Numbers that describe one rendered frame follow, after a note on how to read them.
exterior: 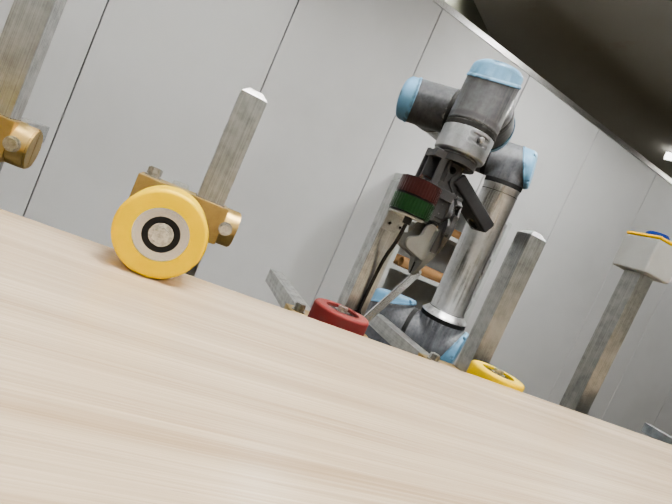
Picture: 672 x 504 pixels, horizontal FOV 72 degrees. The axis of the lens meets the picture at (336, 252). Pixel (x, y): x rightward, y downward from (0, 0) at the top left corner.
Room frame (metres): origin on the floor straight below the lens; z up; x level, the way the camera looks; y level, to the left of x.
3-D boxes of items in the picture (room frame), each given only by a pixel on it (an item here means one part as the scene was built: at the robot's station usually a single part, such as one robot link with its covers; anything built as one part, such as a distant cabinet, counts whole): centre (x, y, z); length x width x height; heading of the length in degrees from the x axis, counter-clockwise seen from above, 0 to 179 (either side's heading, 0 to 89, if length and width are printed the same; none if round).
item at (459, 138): (0.80, -0.13, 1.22); 0.10 x 0.09 x 0.05; 20
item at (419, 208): (0.65, -0.07, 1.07); 0.06 x 0.06 x 0.02
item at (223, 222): (0.60, 0.20, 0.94); 0.13 x 0.06 x 0.05; 110
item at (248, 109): (0.61, 0.18, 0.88); 0.03 x 0.03 x 0.48; 20
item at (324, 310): (0.62, -0.04, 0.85); 0.08 x 0.08 x 0.11
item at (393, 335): (0.85, -0.22, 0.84); 0.43 x 0.03 x 0.04; 20
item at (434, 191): (0.65, -0.07, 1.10); 0.06 x 0.06 x 0.02
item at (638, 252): (0.87, -0.53, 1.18); 0.07 x 0.07 x 0.08; 20
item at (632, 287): (0.87, -0.54, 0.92); 0.05 x 0.04 x 0.45; 110
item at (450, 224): (0.79, -0.15, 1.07); 0.05 x 0.02 x 0.09; 20
